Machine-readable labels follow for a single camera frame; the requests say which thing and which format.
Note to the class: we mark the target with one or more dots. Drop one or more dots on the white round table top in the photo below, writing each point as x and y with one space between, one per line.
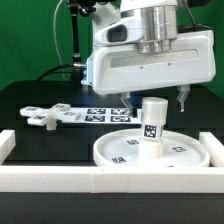
128 148

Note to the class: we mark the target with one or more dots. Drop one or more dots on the white sheet with markers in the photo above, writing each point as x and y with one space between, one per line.
103 116

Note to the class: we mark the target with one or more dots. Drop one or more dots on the white front fence bar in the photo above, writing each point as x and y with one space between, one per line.
110 180

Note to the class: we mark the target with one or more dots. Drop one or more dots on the white fence bar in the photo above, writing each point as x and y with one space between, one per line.
7 144
214 147
110 180

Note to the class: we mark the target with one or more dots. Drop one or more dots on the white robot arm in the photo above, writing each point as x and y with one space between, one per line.
138 47

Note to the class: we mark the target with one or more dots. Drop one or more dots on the white left fence bar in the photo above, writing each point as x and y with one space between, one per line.
7 144

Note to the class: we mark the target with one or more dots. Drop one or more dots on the white right fence bar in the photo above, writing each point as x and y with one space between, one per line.
214 147

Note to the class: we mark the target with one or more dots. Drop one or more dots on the white cross-shaped table base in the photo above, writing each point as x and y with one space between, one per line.
48 117

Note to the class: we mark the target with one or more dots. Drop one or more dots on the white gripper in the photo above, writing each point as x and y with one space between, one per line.
118 69

